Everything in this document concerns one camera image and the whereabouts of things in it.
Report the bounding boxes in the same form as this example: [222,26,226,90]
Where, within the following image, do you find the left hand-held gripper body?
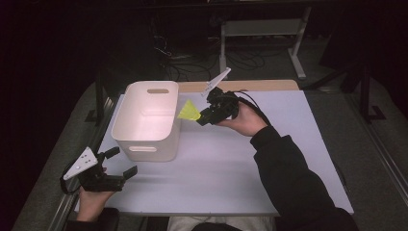
[62,146,127,193]

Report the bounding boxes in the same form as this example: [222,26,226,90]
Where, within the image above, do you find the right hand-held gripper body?
[200,66,241,125]

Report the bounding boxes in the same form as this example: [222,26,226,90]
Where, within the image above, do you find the yellow shuttlecock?
[176,98,203,122]

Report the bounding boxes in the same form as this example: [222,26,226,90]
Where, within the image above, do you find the white plastic bin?
[111,80,183,163]

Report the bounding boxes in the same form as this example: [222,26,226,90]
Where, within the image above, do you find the person's left hand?
[76,185,115,223]

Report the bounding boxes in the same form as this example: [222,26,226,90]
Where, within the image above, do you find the person's right hand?
[220,99,269,138]

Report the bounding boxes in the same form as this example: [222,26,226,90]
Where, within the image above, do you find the wooden table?
[177,79,301,94]

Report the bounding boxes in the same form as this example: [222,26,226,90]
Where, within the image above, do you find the white board mat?
[74,90,355,217]

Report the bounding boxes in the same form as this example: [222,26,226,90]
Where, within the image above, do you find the black metal stand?
[302,61,388,124]
[84,68,113,127]

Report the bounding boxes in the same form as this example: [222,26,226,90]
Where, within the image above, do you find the person's light pants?
[166,216,277,231]

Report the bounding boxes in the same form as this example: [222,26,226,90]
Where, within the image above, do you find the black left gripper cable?
[59,162,81,196]

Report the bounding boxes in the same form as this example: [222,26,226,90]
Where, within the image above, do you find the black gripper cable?
[235,90,272,127]
[59,162,81,196]

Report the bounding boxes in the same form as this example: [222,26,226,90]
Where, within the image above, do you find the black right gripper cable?
[235,90,272,127]

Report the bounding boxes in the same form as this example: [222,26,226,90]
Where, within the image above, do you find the black floor cables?
[150,18,268,82]

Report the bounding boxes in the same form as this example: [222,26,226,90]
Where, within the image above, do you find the white metal desk frame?
[218,6,313,81]

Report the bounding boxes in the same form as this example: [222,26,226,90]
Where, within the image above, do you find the aluminium rail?
[344,92,408,208]

